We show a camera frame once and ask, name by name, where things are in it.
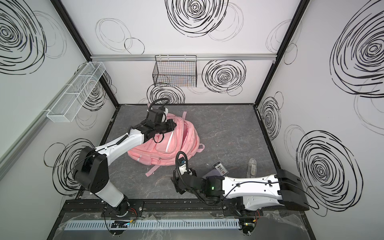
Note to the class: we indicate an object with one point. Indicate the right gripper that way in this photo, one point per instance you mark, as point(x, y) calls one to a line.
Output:
point(177, 183)

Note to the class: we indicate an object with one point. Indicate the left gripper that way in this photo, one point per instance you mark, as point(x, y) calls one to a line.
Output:
point(167, 126)

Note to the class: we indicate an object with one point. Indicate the purple glasses case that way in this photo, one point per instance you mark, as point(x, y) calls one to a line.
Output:
point(212, 173)

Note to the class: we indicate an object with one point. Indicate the small black white card box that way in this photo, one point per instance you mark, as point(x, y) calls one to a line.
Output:
point(221, 168)

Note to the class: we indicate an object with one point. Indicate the pink student backpack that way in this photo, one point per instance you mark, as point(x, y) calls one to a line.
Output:
point(161, 151)

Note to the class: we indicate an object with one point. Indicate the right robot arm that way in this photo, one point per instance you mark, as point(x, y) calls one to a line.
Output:
point(282, 189)

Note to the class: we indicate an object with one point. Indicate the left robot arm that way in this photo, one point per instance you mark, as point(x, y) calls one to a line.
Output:
point(91, 170)

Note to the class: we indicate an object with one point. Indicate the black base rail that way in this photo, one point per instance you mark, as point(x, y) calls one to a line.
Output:
point(230, 207)

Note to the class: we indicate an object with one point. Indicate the white slotted cable duct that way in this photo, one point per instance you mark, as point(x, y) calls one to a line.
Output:
point(194, 224)

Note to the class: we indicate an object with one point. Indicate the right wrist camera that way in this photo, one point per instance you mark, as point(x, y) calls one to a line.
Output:
point(182, 166)

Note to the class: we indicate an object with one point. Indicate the black wire basket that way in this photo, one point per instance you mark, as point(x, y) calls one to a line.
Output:
point(176, 73)

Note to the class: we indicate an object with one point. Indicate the aluminium wall rail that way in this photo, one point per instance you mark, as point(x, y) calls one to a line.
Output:
point(183, 57)

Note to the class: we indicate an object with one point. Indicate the clear acrylic wall shelf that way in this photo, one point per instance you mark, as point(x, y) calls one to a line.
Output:
point(76, 93)

